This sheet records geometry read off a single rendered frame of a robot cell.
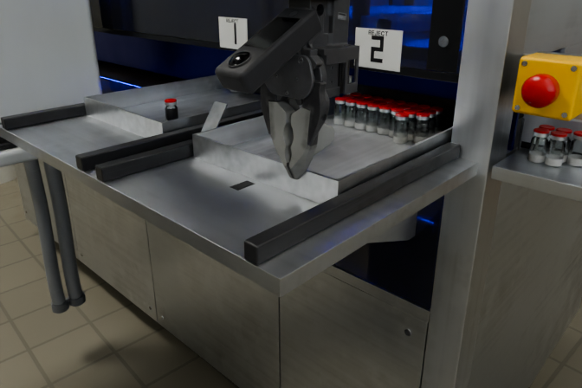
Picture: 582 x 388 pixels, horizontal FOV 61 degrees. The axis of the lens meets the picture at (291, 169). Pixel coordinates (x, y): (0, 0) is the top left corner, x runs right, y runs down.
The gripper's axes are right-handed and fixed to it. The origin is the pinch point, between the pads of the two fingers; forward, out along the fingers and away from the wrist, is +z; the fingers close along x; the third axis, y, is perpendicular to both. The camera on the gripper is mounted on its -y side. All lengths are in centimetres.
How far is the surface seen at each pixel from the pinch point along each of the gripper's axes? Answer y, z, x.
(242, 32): 26.5, -11.4, 38.2
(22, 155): -8, 12, 66
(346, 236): -2.7, 3.7, -10.4
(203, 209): -8.8, 3.8, 5.0
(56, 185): 9, 33, 98
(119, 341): 20, 91, 96
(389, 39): 26.6, -12.6, 5.1
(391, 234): 19.9, 14.9, -2.3
